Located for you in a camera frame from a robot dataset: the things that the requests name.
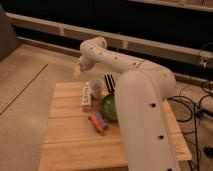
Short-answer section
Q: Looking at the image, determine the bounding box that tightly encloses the orange and blue packet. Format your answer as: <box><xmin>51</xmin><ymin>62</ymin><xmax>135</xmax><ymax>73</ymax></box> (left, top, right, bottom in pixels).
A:
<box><xmin>88</xmin><ymin>111</ymin><xmax>108</xmax><ymax>135</ymax></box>

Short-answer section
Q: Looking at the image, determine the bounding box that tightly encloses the green bowl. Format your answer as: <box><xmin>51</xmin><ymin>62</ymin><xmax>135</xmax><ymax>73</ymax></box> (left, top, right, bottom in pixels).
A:
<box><xmin>101</xmin><ymin>94</ymin><xmax>118</xmax><ymax>121</ymax></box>

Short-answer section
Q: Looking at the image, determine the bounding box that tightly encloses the black striped object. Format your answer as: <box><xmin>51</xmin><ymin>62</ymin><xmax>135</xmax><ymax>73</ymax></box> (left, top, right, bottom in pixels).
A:
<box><xmin>104</xmin><ymin>75</ymin><xmax>115</xmax><ymax>93</ymax></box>

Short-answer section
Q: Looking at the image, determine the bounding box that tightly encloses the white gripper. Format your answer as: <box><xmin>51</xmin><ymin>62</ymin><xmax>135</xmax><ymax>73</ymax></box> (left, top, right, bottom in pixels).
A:
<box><xmin>73</xmin><ymin>55</ymin><xmax>94</xmax><ymax>78</ymax></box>

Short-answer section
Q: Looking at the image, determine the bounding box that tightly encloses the clear plastic cup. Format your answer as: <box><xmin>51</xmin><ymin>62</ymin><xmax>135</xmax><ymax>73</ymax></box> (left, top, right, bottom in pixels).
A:
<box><xmin>89</xmin><ymin>78</ymin><xmax>104</xmax><ymax>99</ymax></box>

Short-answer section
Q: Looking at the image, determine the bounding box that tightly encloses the wooden board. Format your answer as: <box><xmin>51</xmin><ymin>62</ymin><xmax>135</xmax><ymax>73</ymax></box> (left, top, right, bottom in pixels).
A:
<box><xmin>37</xmin><ymin>81</ymin><xmax>193</xmax><ymax>171</ymax></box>

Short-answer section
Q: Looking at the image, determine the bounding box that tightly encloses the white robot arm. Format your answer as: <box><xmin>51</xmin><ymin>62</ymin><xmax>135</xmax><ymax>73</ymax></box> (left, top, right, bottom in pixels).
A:
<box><xmin>78</xmin><ymin>37</ymin><xmax>181</xmax><ymax>171</ymax></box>

